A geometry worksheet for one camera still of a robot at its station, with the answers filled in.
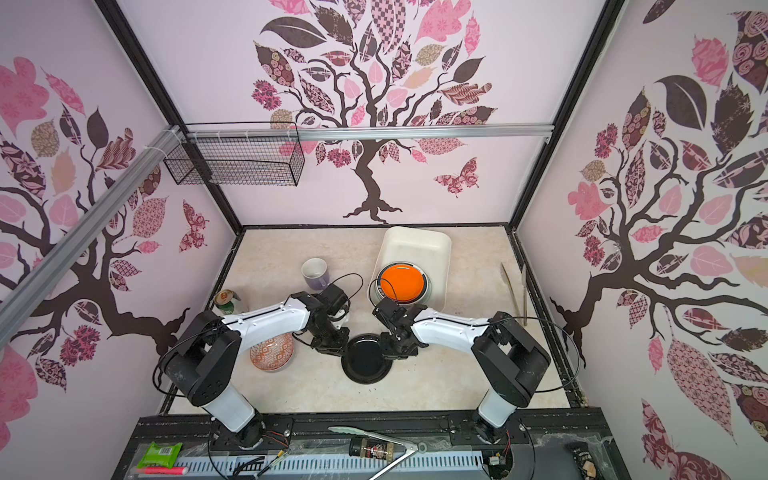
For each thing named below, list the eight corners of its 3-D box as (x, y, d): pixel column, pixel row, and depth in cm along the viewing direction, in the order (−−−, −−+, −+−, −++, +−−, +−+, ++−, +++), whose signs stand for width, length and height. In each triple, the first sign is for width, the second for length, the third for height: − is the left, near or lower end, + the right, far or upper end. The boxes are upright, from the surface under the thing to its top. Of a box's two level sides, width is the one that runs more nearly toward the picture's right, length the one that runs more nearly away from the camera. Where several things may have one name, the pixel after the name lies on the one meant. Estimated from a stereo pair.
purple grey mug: (304, 294, 102) (298, 280, 96) (309, 272, 109) (304, 257, 102) (328, 294, 102) (323, 280, 96) (331, 272, 109) (328, 257, 102)
